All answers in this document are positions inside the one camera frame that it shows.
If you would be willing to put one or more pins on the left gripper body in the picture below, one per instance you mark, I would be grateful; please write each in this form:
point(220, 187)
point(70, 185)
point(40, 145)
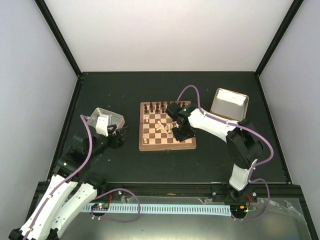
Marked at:
point(116, 142)

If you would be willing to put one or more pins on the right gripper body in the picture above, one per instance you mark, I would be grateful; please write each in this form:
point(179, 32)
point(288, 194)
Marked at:
point(184, 133)

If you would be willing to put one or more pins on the wooden chess board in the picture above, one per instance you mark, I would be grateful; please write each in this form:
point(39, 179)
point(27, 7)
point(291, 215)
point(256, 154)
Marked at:
point(159, 140)

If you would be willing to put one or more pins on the white slotted cable duct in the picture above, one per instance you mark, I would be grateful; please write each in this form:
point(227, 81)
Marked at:
point(168, 209)

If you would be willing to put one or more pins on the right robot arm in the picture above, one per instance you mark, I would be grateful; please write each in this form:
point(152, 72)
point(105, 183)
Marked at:
point(244, 147)

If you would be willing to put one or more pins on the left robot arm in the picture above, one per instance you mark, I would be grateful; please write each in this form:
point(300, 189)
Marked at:
point(72, 186)

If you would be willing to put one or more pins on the white queen chess piece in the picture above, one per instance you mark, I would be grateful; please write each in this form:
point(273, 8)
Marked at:
point(161, 127)

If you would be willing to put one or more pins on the pile of white chess pieces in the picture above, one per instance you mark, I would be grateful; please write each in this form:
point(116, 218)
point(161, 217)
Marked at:
point(169, 127)

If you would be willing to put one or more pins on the row of dark chess pieces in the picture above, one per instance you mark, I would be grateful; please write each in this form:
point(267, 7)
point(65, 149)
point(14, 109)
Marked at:
point(154, 107)

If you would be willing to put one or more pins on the small circuit board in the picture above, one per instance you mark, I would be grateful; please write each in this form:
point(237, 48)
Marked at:
point(100, 206)

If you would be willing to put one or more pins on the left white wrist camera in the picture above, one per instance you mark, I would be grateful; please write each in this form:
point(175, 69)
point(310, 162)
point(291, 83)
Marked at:
point(102, 125)

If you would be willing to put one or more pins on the gold metal tin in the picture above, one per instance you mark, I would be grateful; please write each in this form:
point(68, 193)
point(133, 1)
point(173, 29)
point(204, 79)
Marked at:
point(230, 104)

